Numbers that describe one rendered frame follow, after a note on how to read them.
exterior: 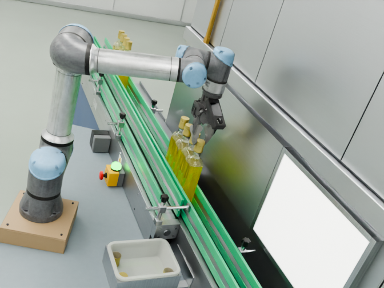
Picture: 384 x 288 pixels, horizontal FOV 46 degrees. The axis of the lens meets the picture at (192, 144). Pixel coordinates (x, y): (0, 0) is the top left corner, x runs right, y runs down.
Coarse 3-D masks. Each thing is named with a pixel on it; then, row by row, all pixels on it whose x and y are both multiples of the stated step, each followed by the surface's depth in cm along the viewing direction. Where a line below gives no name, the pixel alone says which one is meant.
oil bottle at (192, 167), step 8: (192, 160) 166; (200, 160) 167; (184, 168) 170; (192, 168) 166; (200, 168) 168; (184, 176) 170; (192, 176) 169; (184, 184) 170; (192, 184) 171; (192, 192) 173
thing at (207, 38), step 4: (216, 0) 184; (220, 0) 184; (216, 4) 185; (216, 8) 186; (212, 12) 187; (216, 12) 186; (212, 16) 187; (212, 20) 188; (212, 24) 189; (208, 28) 190; (212, 28) 190; (208, 32) 190; (208, 36) 191; (204, 40) 192; (208, 40) 192
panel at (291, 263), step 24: (288, 168) 139; (288, 192) 139; (312, 192) 129; (264, 216) 149; (288, 216) 138; (312, 216) 129; (336, 216) 120; (264, 240) 149; (288, 240) 138; (312, 240) 128; (336, 240) 120; (360, 240) 113; (288, 264) 138; (312, 264) 128; (336, 264) 120
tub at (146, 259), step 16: (144, 240) 158; (160, 240) 161; (112, 256) 148; (128, 256) 158; (144, 256) 161; (160, 256) 163; (128, 272) 153; (144, 272) 155; (160, 272) 157; (176, 272) 149
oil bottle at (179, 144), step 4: (180, 140) 176; (176, 144) 178; (180, 144) 175; (184, 144) 175; (188, 144) 176; (176, 148) 177; (180, 148) 175; (176, 152) 177; (180, 152) 175; (172, 156) 181; (176, 156) 177; (172, 160) 181; (176, 160) 177; (172, 164) 180; (176, 164) 178; (172, 168) 180; (176, 168) 179
